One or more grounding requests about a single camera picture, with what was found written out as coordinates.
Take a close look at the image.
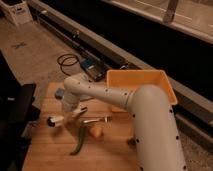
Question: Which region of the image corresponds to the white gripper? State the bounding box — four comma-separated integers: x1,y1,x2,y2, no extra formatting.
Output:
47,91,88,127

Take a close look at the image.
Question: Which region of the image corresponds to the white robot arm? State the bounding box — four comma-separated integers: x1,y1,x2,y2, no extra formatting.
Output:
47,75,186,171

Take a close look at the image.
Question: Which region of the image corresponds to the green chili pepper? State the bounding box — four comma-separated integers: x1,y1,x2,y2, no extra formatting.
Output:
70,126,86,155

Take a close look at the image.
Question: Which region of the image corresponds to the yellow potato piece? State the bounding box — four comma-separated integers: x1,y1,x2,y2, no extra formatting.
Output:
89,125,104,138

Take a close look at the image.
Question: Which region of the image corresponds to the silver metal fork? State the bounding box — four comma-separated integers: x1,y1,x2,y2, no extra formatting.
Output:
81,116,112,124

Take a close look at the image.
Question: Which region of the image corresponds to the black chair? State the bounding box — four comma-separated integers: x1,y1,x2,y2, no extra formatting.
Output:
0,50,40,171

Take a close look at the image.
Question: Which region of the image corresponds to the blue electronic box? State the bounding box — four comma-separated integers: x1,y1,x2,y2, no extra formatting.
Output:
80,59,95,70

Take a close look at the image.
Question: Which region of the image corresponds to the yellow plastic bin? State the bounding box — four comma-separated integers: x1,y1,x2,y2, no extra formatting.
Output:
104,69,178,109

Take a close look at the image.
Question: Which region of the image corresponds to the white storage box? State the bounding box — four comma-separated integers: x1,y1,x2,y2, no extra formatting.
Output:
0,0,33,26

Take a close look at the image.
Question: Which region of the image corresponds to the black coiled cable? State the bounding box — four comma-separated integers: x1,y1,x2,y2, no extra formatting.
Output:
56,53,82,76

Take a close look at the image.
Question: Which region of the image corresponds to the metal window rail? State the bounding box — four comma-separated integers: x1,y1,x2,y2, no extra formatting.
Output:
28,0,213,138

